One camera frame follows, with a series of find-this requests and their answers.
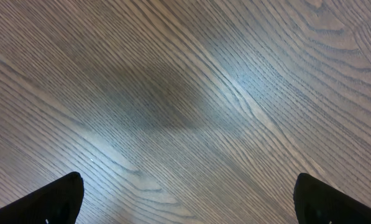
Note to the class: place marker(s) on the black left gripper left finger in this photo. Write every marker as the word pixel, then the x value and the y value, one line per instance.
pixel 57 202

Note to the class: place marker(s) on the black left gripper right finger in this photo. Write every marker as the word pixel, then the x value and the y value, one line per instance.
pixel 319 203

